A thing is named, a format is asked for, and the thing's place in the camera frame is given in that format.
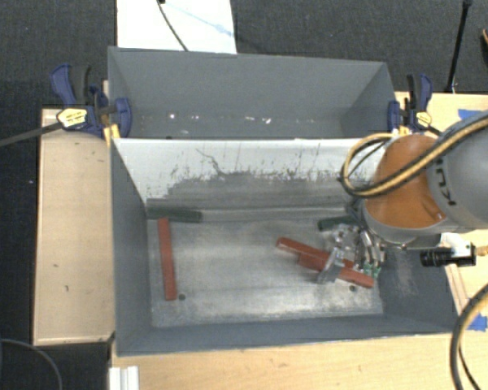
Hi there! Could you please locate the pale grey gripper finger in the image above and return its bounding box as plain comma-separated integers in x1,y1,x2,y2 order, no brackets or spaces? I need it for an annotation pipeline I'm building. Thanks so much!
316,246,347,285

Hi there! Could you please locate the black cylinder on white bracket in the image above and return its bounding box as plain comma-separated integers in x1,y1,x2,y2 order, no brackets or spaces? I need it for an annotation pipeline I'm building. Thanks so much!
420,232,477,268

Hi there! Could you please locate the red-brown flat block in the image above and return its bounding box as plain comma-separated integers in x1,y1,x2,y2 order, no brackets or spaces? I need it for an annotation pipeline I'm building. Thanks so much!
275,236,376,289
157,217,179,301

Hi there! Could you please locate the dark green flat block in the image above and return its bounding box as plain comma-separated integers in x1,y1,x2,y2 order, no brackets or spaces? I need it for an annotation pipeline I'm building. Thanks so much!
146,201,203,224

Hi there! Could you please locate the grey metal bin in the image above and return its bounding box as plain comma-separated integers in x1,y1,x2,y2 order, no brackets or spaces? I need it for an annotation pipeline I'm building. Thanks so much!
107,45,459,358

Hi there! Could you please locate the pale wood flat board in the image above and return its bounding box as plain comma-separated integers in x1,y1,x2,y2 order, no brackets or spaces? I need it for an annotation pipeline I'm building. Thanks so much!
33,107,116,346

